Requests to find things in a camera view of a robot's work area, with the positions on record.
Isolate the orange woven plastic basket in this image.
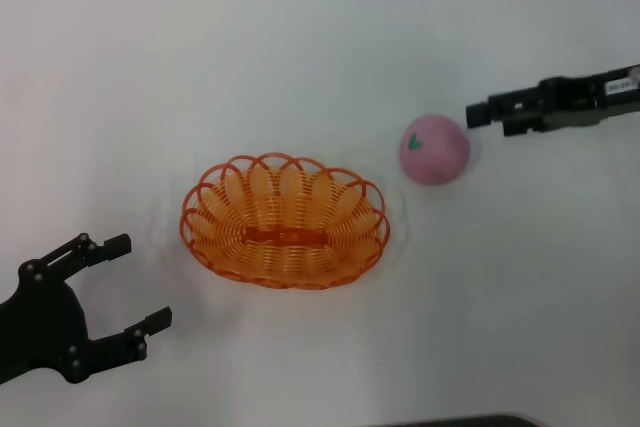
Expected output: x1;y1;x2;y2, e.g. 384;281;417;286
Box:
179;150;391;291

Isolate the pink peach with green leaf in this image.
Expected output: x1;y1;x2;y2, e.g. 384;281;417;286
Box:
398;114;472;187

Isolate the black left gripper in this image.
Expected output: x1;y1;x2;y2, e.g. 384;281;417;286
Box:
0;232;174;386

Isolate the dark robot torso edge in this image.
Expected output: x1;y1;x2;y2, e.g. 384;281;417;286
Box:
384;412;544;427

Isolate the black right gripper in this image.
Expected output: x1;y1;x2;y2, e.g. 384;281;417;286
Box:
465;65;640;138

